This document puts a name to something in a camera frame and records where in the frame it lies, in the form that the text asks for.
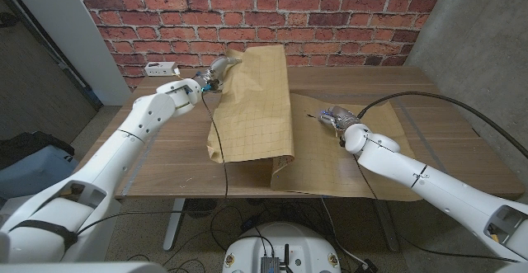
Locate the white robot torso base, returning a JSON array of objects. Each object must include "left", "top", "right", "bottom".
[{"left": 222, "top": 222, "right": 342, "bottom": 273}]

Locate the floral-backed kraft wrapping paper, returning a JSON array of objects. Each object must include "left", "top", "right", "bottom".
[{"left": 205, "top": 44, "right": 422, "bottom": 203}]

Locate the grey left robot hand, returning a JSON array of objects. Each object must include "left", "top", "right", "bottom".
[{"left": 193, "top": 55, "right": 243, "bottom": 94}]

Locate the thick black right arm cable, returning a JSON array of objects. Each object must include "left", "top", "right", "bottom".
[{"left": 356, "top": 91, "right": 528, "bottom": 159}]

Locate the thin black left wrist cable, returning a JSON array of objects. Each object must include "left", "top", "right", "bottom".
[{"left": 76, "top": 92, "right": 229, "bottom": 236}]

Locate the round black floor fan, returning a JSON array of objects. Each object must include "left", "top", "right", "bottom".
[{"left": 184, "top": 198, "right": 218, "bottom": 219}]

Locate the grey box on torso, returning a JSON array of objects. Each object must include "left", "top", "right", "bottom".
[{"left": 259, "top": 256, "right": 281, "bottom": 273}]

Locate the printed brick backdrop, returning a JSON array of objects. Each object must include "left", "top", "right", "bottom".
[{"left": 69, "top": 0, "right": 450, "bottom": 91}]

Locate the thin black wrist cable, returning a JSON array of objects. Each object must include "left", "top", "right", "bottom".
[
  {"left": 76, "top": 92, "right": 229, "bottom": 236},
  {"left": 353, "top": 155, "right": 379, "bottom": 200}
]

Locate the metal table leg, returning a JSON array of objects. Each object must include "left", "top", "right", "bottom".
[
  {"left": 373, "top": 198, "right": 401, "bottom": 252},
  {"left": 163, "top": 197, "right": 186, "bottom": 252}
]

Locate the white wall pillar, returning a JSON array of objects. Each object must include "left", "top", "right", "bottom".
[{"left": 3, "top": 0, "right": 132, "bottom": 106}]

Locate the black bag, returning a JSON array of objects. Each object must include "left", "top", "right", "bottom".
[{"left": 0, "top": 130, "right": 76, "bottom": 169}]

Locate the blue storage bin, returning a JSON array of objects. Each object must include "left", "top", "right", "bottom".
[{"left": 0, "top": 144, "right": 79, "bottom": 200}]

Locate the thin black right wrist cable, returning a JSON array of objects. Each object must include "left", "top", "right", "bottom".
[{"left": 353, "top": 155, "right": 379, "bottom": 200}]

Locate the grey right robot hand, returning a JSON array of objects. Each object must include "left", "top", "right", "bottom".
[{"left": 315, "top": 105, "right": 361, "bottom": 136}]

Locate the white power strip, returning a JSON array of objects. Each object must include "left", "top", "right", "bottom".
[{"left": 144, "top": 61, "right": 179, "bottom": 78}]

